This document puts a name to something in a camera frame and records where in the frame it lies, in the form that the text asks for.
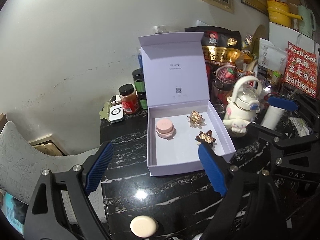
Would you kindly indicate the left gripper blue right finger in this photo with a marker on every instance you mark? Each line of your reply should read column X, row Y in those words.
column 215, row 168

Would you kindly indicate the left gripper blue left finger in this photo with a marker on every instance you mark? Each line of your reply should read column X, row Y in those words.
column 96, row 165

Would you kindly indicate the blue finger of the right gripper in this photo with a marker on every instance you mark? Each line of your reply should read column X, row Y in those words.
column 283, row 103

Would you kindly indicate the dark bear hair clip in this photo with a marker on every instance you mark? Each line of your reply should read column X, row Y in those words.
column 206, row 137

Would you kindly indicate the clear bear hair clip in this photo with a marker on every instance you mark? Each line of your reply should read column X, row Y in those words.
column 195, row 119

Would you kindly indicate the pink round lidded jar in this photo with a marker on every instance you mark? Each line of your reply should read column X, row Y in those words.
column 165, row 128

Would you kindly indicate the white paper roll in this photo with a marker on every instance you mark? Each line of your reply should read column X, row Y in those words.
column 272, row 117

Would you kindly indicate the red barbecue sign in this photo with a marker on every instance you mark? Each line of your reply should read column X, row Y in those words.
column 301, row 70

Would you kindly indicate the white cinnamoroll water bottle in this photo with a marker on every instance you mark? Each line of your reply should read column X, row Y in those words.
column 243, row 105

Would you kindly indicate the white paper tea bag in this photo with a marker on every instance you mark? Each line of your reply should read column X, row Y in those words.
column 271, row 57

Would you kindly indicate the open lavender gift box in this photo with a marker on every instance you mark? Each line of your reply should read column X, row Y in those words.
column 176, row 83

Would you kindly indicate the white card tin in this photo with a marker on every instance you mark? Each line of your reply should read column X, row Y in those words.
column 116, row 113

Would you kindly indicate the grey leaf pattern cushion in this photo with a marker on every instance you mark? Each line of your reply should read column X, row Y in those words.
column 21, row 164

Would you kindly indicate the red spice jar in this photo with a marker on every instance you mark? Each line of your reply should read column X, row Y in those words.
column 129, row 99

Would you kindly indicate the light green kettle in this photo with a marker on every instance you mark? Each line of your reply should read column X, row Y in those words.
column 308, row 23

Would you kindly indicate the black oatmeal bag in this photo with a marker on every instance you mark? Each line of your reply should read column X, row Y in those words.
column 219, row 45

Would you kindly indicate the yellow pot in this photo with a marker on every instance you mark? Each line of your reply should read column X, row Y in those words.
column 279, row 13

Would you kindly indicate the green jar black lid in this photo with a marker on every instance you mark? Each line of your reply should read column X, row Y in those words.
column 138, row 78

